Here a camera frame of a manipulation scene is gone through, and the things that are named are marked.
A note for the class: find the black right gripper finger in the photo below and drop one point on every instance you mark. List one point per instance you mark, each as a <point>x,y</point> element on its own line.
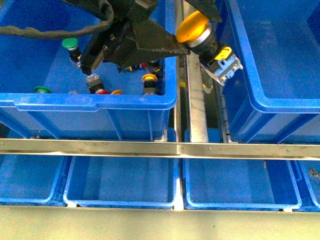
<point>207,8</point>

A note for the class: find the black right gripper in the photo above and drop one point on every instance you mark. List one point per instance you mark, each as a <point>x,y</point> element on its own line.
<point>126,34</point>

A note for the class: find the yellow mushroom push button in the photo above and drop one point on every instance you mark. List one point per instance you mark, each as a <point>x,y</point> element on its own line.
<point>216,58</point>

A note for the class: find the small yellow push button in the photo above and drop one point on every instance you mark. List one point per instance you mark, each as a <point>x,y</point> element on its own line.
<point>150,84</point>

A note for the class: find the red push button in bin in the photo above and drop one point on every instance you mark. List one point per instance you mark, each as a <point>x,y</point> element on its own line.
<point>95,85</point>

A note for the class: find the green push button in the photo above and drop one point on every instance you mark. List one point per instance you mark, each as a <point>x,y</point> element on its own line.
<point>71,45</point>
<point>42,90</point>

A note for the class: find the blue middle plastic bin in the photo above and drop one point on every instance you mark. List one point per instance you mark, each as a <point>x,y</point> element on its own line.
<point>276,97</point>

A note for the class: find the blue plastic bin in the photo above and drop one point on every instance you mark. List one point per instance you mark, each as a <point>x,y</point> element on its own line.
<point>276,97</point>
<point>33,55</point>

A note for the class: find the blue right plastic bin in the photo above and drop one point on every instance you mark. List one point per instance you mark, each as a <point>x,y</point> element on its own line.
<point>33,55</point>

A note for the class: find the lower left blue bin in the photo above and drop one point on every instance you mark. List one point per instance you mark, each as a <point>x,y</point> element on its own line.
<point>122,182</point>

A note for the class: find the lower blue empty bin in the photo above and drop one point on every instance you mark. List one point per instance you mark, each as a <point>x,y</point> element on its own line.
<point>230,184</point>

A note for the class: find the lower blue bin with parts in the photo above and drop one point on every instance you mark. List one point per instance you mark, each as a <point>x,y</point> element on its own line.
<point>307,176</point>

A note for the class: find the metal rack frame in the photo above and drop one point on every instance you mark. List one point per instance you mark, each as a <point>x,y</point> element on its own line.
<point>40,178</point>

